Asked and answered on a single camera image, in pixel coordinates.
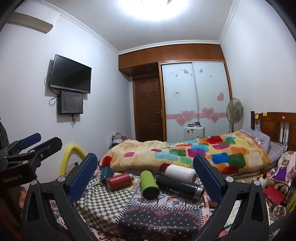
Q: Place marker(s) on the standing fan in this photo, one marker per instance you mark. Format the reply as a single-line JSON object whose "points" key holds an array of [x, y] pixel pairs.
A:
{"points": [[234, 110]]}

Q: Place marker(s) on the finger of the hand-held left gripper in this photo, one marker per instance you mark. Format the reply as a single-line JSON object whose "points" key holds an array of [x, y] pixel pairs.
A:
{"points": [[30, 140], [47, 146]]}

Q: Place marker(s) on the floral patterned bed sheet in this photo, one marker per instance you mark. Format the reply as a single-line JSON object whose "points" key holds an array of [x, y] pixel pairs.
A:
{"points": [[157, 220]]}

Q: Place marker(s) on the person's striped clothing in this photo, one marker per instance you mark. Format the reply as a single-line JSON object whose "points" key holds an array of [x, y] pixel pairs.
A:
{"points": [[3, 134]]}

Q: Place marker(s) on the small white bottle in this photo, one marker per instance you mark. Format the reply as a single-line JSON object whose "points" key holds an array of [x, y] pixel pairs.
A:
{"points": [[263, 182]]}

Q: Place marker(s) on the black bottle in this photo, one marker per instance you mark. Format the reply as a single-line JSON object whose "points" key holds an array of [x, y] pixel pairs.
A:
{"points": [[178, 185]]}

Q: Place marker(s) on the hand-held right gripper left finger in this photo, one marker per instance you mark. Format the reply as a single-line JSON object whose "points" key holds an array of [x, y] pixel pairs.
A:
{"points": [[83, 176]]}

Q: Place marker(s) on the brown wooden door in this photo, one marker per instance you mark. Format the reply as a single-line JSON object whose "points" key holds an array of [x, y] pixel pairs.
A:
{"points": [[148, 111]]}

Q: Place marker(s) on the small black wall screen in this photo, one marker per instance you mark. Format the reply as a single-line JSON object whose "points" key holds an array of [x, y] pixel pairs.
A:
{"points": [[70, 102]]}

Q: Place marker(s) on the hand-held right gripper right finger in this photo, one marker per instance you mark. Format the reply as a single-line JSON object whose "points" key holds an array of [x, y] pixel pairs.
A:
{"points": [[208, 179]]}

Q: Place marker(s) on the wooden bed headboard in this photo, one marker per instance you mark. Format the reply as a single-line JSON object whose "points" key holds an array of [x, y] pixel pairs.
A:
{"points": [[275, 126]]}

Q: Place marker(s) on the yellow foam tube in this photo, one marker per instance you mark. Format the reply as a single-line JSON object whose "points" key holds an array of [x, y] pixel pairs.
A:
{"points": [[69, 150]]}

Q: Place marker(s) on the grey checked pillow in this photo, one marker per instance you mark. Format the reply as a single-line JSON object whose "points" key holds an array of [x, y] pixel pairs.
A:
{"points": [[276, 149]]}

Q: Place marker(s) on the white air conditioner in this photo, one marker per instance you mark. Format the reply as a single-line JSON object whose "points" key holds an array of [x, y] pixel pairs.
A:
{"points": [[34, 20]]}

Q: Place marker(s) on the round ceiling lamp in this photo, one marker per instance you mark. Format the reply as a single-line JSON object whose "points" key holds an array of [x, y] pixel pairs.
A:
{"points": [[155, 9]]}

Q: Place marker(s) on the red bottle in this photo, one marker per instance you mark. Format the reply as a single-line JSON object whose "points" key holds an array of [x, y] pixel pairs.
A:
{"points": [[119, 182]]}

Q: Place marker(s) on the black wall television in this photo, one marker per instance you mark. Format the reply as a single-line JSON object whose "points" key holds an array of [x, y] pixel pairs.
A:
{"points": [[70, 74]]}

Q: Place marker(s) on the pile of clothes and toys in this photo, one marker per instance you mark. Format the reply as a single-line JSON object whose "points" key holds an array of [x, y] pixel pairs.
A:
{"points": [[285, 171]]}

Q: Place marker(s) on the red box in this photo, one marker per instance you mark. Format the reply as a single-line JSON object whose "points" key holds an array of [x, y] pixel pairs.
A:
{"points": [[274, 195]]}

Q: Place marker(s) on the round glass jar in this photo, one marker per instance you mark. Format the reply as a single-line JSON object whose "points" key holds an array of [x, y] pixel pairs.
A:
{"points": [[279, 212]]}

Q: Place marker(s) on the wooden wardrobe with sliding doors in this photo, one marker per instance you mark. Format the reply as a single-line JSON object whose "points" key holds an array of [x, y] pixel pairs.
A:
{"points": [[180, 92]]}

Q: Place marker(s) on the colourful patchwork blanket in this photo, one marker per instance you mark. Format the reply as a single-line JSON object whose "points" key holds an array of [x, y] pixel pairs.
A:
{"points": [[185, 150]]}

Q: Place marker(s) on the clutter heap by door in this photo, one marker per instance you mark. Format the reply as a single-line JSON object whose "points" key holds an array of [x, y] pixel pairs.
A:
{"points": [[118, 138]]}

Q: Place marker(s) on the small white cabinet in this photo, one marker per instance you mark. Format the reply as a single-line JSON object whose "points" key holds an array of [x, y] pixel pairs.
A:
{"points": [[194, 134]]}

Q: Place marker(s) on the grey checkered cloth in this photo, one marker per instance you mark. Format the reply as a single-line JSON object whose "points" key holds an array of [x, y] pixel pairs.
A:
{"points": [[104, 204]]}

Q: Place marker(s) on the green bottle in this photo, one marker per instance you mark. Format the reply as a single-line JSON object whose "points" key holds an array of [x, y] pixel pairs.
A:
{"points": [[149, 185]]}

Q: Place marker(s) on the grey printed pillow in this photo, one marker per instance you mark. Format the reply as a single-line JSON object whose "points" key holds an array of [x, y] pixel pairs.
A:
{"points": [[257, 139]]}

